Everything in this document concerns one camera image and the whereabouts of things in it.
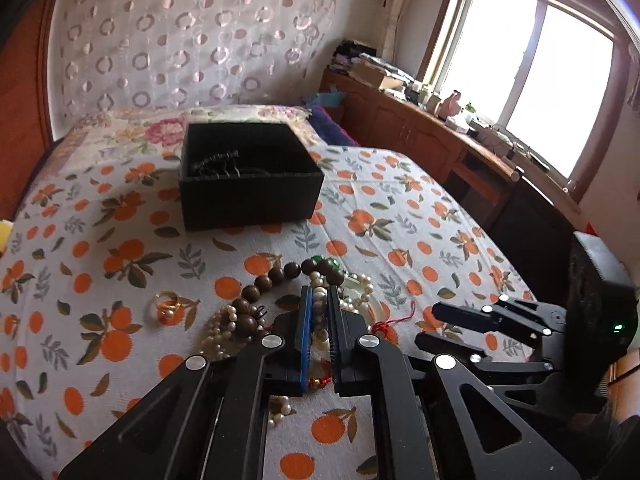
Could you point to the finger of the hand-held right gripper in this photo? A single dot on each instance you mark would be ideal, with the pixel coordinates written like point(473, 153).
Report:
point(480, 317)
point(465, 355)

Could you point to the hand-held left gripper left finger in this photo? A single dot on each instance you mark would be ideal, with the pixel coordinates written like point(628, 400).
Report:
point(304, 340)

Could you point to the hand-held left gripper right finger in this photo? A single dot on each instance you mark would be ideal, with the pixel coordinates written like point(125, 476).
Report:
point(338, 345)

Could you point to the black jewelry box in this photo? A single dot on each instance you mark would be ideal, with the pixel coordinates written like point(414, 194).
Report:
point(250, 200)

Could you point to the dark wooden chair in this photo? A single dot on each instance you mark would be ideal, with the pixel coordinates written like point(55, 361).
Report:
point(535, 230)

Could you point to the white tissue box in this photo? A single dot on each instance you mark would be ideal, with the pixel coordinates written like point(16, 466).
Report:
point(457, 124)

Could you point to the orange print bedsheet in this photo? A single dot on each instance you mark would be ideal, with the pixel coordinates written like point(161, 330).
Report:
point(125, 260)

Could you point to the wooden cabinet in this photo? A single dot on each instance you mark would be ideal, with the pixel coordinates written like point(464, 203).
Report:
point(400, 130)

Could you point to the pink figurine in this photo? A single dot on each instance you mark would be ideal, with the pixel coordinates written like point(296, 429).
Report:
point(450, 104)

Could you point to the dark blue blanket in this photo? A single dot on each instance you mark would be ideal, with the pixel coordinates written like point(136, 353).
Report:
point(330, 125)

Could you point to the teal plastic bag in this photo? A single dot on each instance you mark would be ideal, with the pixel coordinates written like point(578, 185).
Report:
point(330, 97)

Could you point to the floral quilt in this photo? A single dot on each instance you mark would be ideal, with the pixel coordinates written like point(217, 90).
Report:
point(150, 132)

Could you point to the window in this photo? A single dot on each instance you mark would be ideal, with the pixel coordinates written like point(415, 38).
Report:
point(525, 60)

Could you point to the cardboard box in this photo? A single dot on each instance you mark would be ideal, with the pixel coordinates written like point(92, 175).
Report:
point(375, 76)

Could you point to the pile of papers and clothes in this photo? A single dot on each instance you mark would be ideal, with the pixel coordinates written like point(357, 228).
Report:
point(360, 57)

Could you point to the yellow striped cloth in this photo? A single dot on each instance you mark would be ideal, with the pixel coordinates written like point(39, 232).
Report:
point(4, 237)

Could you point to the circle pattern lace cloth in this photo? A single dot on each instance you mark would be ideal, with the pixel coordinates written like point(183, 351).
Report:
point(200, 35)

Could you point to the pale window curtain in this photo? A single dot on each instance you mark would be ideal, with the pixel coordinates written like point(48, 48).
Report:
point(400, 0)

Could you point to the wooden wardrobe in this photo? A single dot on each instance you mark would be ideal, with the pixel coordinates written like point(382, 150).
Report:
point(20, 110)

